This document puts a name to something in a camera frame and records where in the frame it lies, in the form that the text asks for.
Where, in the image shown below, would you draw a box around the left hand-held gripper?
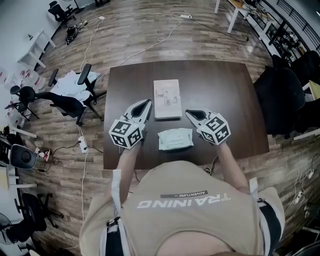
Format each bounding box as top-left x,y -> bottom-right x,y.
109,98 -> 153,151

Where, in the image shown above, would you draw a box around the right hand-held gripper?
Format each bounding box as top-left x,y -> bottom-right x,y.
185,107 -> 231,146

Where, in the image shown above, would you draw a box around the pale green wet wipes pack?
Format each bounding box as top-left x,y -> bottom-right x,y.
157,127 -> 194,152

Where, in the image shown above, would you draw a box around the person's left forearm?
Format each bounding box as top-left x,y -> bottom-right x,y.
115,142 -> 142,202

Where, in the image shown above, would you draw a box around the person's right forearm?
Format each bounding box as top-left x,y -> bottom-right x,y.
215,141 -> 251,194

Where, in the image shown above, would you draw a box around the pale pink flat box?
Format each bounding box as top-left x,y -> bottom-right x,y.
153,79 -> 183,120

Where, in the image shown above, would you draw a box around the black office chair with armrests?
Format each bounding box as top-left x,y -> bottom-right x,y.
34,63 -> 107,127

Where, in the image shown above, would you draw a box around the white clothes pile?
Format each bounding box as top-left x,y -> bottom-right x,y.
53,70 -> 101,101

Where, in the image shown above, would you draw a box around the black padded office chair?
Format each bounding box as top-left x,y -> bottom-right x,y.
253,65 -> 306,138
271,49 -> 320,87

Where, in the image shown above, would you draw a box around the person's beige t-shirt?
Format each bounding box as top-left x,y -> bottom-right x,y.
79,160 -> 286,256

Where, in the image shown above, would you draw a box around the red and white shoes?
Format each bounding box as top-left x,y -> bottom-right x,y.
34,147 -> 51,161

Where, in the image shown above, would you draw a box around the white long table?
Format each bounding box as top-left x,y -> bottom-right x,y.
214,0 -> 276,41

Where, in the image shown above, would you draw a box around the black metal shelf rack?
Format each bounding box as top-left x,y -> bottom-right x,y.
268,18 -> 312,62

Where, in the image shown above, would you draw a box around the white side table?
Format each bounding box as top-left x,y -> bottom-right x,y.
16,28 -> 57,70

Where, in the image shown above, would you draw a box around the black mesh office chair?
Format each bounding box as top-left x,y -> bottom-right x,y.
13,192 -> 65,245
47,0 -> 77,27

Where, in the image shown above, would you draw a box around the grey round-headed device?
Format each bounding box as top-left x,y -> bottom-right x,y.
9,143 -> 39,171

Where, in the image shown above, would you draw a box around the long white cable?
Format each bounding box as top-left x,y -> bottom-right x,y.
56,11 -> 193,251

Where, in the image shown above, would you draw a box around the white shoulder strap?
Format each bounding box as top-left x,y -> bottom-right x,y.
248,177 -> 272,256
111,168 -> 126,256

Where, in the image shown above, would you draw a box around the black cable bundle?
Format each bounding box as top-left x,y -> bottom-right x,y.
65,24 -> 81,46

